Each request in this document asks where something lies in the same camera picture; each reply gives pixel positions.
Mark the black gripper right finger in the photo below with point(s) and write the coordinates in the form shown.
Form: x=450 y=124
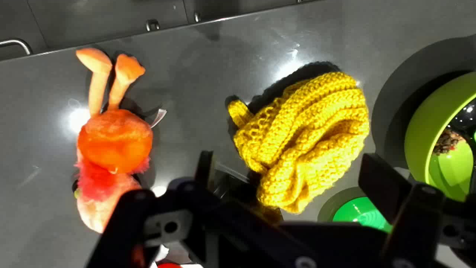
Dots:
x=417 y=224

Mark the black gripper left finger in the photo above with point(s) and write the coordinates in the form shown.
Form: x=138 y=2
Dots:
x=135 y=224

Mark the yellow knitted cloth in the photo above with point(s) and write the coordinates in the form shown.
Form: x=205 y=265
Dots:
x=307 y=134

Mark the small green cup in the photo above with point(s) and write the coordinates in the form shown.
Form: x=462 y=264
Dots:
x=362 y=210

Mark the orange pink plush toy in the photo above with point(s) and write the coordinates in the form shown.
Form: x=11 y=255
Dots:
x=114 y=142

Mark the lime green bowl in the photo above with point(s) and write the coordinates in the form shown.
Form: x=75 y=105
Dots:
x=422 y=128

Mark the black spoon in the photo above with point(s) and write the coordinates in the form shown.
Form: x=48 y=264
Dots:
x=466 y=119

